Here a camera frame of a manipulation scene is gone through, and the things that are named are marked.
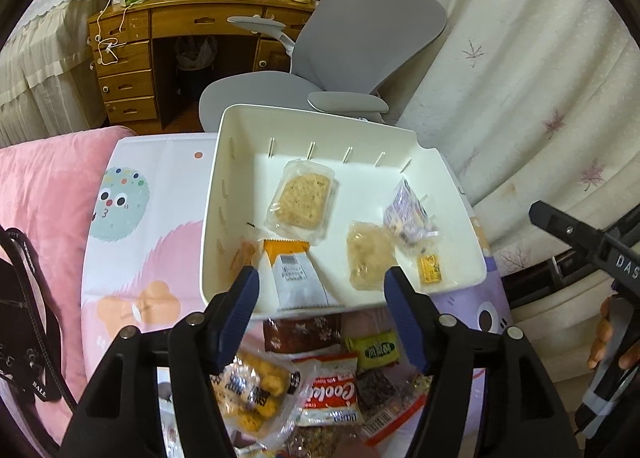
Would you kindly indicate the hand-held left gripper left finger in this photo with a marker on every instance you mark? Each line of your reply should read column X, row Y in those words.
column 237, row 318

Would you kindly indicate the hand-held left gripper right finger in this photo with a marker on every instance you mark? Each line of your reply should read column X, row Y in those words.
column 407, row 323

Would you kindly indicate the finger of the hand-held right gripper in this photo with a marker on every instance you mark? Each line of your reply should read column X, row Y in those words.
column 570, row 230

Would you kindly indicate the green pastry packet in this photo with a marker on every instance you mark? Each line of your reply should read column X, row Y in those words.
column 375, row 350

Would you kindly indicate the small yellow snack packet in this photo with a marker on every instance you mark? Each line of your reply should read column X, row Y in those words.
column 431, row 268

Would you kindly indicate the white red snack packets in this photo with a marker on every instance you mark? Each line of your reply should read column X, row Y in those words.
column 300, row 283

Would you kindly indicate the clear pack of yellow puffs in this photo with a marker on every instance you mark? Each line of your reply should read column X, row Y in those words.
column 260, row 388

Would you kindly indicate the clear yellow cake packet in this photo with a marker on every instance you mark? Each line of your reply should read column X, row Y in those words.
column 370, row 253

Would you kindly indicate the red orange snack packet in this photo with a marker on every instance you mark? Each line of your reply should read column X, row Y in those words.
column 387, row 420

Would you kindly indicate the purple print clear packet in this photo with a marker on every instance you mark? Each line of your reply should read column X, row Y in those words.
column 407, row 210

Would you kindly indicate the clear oat cracker packet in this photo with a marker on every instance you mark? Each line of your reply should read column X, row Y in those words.
column 302, row 200

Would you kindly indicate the white plastic storage box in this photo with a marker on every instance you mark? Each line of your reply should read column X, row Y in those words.
column 360, row 188

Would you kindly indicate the person's right hand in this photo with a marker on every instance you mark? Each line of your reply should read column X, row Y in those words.
column 600, row 333

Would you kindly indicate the brown snowflake snack packet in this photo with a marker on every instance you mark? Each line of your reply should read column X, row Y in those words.
column 302, row 333

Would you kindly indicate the dark chocolate snack packet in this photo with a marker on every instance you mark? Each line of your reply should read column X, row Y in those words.
column 375, row 385

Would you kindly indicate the red and white cookie packet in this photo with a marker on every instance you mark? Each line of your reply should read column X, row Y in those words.
column 330, row 395

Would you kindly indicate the cartoon printed tablecloth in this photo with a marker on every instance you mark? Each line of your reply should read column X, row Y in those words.
column 160, row 198

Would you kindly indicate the clear nut crisp packet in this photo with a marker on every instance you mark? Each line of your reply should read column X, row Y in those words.
column 325, row 440

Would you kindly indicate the cream floral curtain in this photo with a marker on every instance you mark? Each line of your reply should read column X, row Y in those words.
column 500, row 87

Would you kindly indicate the black handbag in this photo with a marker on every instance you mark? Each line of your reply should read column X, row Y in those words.
column 12, row 328

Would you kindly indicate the pink blanket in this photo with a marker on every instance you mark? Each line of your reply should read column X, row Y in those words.
column 50, row 177

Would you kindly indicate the trash bin with bag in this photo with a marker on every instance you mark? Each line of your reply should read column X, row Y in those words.
column 195, row 55

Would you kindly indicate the grey office chair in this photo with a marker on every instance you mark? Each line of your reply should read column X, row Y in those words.
column 370, row 37

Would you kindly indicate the wooden desk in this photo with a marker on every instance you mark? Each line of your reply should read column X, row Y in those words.
column 130, row 52

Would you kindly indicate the cream lace cover cloth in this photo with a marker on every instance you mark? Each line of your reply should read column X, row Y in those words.
column 50, row 62

